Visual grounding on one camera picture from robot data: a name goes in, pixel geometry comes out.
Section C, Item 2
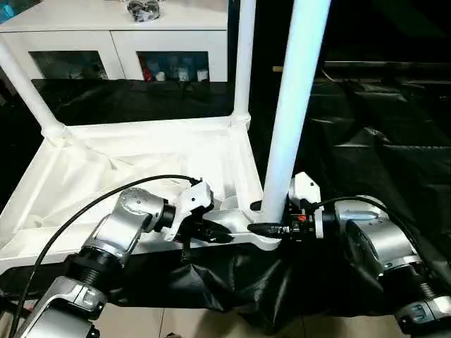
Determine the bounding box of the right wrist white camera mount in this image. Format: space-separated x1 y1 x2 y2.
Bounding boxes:
288 171 326 240

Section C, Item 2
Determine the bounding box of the white plastic table top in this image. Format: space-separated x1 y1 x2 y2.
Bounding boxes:
0 114 285 272

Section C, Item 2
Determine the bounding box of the small cyan object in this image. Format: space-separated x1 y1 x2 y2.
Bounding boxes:
0 0 17 22

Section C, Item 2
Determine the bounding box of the black work mat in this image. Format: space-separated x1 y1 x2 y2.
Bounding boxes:
0 77 451 335

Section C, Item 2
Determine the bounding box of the white cabinet with glass doors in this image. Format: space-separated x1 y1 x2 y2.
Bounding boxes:
0 0 230 82

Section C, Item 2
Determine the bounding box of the white plastic table leg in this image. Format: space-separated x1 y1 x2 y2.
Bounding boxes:
0 35 67 137
232 0 257 123
262 0 333 225

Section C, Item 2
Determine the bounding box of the black cabinet with yellow label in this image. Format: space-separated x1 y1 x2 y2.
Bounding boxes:
249 0 327 85

